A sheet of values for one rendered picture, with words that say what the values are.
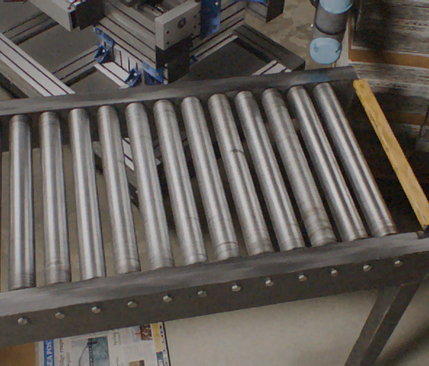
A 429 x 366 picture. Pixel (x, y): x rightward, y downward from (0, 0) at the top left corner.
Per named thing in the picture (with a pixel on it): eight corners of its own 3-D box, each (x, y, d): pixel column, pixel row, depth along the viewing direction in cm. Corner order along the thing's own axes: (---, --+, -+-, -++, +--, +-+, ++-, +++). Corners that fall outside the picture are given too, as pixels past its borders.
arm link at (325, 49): (345, 42, 149) (337, 70, 156) (347, 14, 156) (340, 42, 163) (312, 37, 150) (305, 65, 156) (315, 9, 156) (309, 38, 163)
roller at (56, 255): (62, 121, 148) (59, 106, 144) (74, 299, 119) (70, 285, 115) (40, 124, 147) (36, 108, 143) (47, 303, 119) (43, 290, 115)
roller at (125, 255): (118, 115, 150) (117, 100, 146) (143, 289, 121) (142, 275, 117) (96, 118, 149) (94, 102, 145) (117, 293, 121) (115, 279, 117)
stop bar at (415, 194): (364, 83, 154) (366, 77, 152) (438, 229, 127) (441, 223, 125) (351, 84, 153) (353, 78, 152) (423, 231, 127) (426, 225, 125)
